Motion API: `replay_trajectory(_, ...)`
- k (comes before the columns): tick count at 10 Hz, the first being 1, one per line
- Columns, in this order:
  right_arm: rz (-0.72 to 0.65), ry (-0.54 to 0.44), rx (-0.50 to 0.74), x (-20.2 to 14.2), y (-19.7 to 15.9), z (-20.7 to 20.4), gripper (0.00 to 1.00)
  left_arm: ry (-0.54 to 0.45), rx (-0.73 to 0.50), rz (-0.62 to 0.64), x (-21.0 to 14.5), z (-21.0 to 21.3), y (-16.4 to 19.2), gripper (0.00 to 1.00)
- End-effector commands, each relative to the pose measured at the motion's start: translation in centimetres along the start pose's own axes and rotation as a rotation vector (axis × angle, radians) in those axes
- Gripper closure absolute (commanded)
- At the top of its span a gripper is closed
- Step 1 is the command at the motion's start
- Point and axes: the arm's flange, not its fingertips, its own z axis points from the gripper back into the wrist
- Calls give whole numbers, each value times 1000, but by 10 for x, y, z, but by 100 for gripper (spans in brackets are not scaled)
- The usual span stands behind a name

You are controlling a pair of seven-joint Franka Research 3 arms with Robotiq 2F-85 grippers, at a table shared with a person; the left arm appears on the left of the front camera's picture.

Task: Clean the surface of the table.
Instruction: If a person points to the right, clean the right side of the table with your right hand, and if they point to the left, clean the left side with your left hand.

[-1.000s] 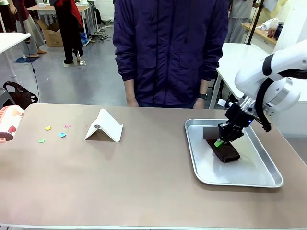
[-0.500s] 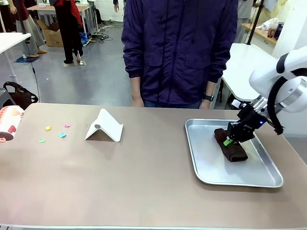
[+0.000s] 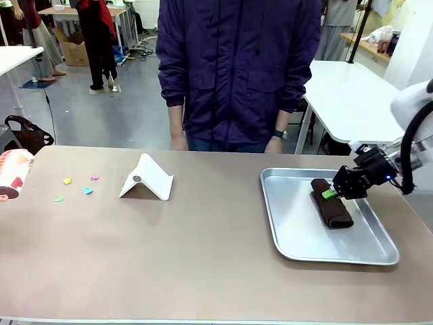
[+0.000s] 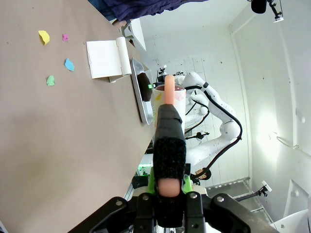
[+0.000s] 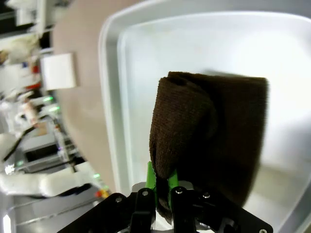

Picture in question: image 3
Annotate bystander in grey skirt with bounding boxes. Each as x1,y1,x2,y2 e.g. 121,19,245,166
9,0,67,82

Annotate bystander in grey coat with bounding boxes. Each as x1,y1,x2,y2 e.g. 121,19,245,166
314,0,355,62

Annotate black pole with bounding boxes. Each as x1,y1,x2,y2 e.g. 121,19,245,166
347,0,370,64
22,0,39,51

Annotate person in dark blue jacket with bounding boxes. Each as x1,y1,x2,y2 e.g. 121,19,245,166
157,0,322,153

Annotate person's left hand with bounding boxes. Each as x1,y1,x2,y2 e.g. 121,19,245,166
265,137,283,154

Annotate black bag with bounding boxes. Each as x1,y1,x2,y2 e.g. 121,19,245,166
3,114,55,153

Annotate white side table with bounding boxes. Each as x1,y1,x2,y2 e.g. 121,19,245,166
294,60,407,155

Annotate thin black hanging cable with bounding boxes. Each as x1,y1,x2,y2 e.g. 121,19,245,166
35,56,57,146

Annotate silver metal tray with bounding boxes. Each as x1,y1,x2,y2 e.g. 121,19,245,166
260,167,401,266

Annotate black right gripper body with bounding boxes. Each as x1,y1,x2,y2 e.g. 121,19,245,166
352,148,399,188

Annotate black corrugated cable conduit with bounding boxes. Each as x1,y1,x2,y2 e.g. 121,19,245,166
398,100,433,196

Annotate person's left forearm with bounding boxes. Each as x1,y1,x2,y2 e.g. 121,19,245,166
274,101,298,133

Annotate white plastic bag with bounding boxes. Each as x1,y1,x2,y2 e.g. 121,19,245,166
363,25,393,43

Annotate person's right hand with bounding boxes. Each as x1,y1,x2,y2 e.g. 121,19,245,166
168,130,189,152

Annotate bystander in black trousers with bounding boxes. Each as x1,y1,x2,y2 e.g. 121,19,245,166
74,0,120,92

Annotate white table with black pole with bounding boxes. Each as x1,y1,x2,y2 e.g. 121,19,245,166
0,45,45,110

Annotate dark brown cloth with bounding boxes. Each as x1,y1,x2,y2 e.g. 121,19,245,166
310,178,355,230

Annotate cardboard box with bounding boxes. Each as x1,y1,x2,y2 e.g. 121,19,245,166
53,28,91,67

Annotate red white cylindrical container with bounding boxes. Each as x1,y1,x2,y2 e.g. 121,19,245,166
0,148,36,203

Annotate white folded stand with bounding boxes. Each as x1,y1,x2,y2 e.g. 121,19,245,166
118,153,175,202

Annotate person's right forearm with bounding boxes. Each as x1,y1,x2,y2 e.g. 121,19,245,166
158,67,187,133

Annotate wooden top desk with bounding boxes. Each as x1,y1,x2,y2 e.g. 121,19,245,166
37,5,139,51

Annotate wooden workbench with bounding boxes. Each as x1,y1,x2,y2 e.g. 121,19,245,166
340,32,393,64

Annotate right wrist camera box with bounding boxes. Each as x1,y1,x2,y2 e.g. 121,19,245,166
348,139,373,157

